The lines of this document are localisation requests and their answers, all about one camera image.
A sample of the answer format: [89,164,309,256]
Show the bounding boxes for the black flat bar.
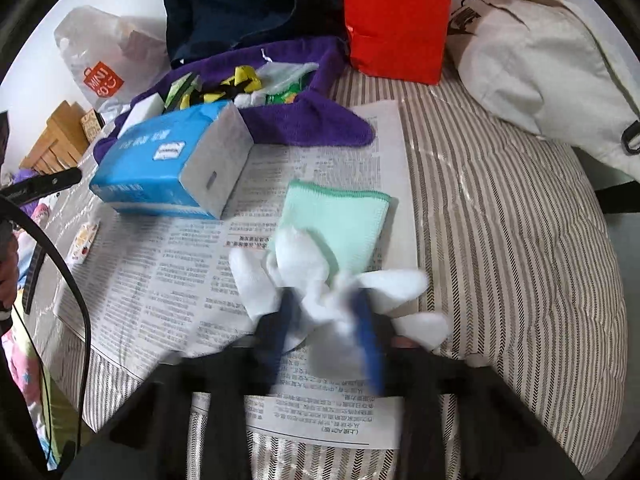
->
[22,247,44,312]

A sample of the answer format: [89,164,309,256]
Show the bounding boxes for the yellow black small items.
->
[182,65,263,108]

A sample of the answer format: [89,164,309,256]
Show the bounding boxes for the purple towel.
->
[94,37,376,161]

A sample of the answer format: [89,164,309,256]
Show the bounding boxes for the white glove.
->
[227,225,451,378]

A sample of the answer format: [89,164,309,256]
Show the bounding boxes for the newspaper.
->
[57,100,421,451]

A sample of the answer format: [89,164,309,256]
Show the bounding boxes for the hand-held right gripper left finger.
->
[62,287,302,480]

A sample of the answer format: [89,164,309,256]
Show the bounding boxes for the striped bed sheet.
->
[50,67,628,480]

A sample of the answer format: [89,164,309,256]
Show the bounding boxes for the wooden chair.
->
[19,100,101,176]

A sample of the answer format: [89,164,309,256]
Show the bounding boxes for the mint green cloth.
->
[267,179,398,273]

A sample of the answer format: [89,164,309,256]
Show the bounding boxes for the red paper bag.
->
[342,0,455,86]

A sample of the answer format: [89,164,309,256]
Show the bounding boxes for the black cable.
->
[0,195,93,411]

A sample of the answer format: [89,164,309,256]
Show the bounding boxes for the pink printed cloth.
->
[0,200,66,466]

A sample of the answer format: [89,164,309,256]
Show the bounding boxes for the white mesh pouch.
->
[260,50,321,86]

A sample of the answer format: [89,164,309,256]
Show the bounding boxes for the blue tissue pack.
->
[89,100,255,221]

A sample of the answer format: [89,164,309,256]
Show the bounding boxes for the small snack packet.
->
[67,220,103,266]

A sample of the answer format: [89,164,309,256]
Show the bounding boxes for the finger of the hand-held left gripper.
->
[0,166,83,204]

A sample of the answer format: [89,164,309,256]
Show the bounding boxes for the navy knit sweater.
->
[161,0,351,68]

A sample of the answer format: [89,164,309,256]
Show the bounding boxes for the beige canvas bag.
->
[445,0,640,183]

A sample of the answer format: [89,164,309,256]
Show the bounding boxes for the printed cardboard box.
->
[80,109,106,142]

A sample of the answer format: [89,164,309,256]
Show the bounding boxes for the green sachet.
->
[265,79,313,106]

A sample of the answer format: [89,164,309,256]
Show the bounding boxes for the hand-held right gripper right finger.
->
[349,285,586,480]

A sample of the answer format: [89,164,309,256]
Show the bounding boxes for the white plastic bag orange logo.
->
[54,5,171,116]

